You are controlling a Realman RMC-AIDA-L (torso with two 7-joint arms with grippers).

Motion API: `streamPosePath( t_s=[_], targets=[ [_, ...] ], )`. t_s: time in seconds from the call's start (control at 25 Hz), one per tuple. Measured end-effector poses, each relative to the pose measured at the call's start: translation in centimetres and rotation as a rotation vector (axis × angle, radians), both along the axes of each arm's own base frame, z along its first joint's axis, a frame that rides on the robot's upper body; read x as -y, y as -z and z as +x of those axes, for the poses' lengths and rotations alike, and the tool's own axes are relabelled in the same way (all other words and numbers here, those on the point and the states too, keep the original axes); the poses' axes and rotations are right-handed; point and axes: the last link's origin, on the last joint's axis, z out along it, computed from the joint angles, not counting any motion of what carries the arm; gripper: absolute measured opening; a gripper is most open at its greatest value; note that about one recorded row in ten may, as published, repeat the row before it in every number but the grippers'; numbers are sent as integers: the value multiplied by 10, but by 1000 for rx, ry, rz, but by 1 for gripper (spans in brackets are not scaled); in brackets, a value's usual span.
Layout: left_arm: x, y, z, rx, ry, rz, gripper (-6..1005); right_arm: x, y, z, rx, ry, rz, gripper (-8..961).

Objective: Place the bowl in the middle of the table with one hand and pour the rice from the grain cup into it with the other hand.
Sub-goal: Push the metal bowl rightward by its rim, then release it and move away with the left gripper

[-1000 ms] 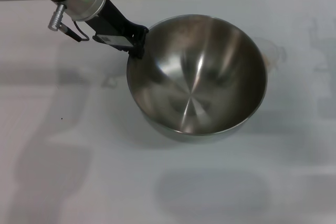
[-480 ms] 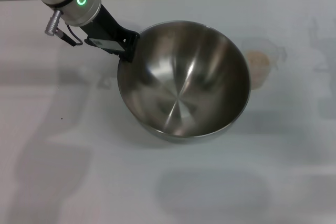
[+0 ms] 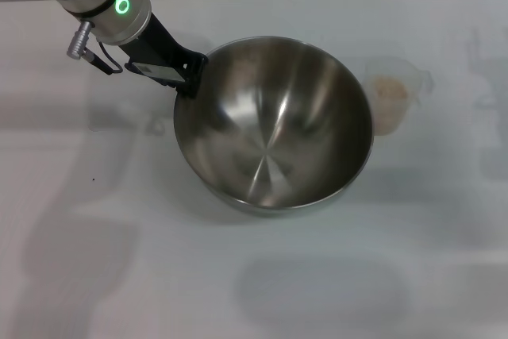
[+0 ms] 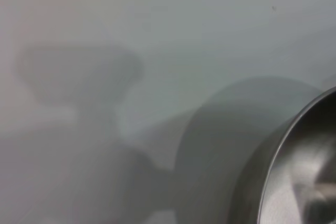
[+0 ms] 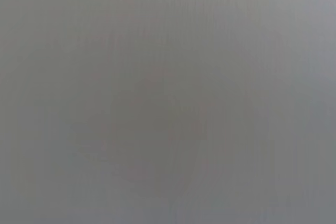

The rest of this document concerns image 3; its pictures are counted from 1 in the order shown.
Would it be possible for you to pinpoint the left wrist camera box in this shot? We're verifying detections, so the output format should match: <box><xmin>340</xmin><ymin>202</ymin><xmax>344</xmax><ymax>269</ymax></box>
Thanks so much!
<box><xmin>124</xmin><ymin>60</ymin><xmax>187</xmax><ymax>89</ymax></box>

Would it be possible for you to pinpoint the stainless steel mixing bowl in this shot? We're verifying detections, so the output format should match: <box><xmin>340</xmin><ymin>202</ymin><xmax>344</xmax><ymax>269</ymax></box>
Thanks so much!
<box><xmin>172</xmin><ymin>35</ymin><xmax>375</xmax><ymax>216</ymax></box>

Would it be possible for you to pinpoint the clear plastic measuring cup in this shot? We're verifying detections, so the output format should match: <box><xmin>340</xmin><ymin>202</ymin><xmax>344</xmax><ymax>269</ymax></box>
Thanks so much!
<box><xmin>364</xmin><ymin>56</ymin><xmax>434</xmax><ymax>136</ymax></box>

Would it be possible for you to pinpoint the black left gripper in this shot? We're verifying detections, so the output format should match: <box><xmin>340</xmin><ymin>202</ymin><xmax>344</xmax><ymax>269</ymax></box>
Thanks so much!
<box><xmin>118</xmin><ymin>13</ymin><xmax>210</xmax><ymax>100</ymax></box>

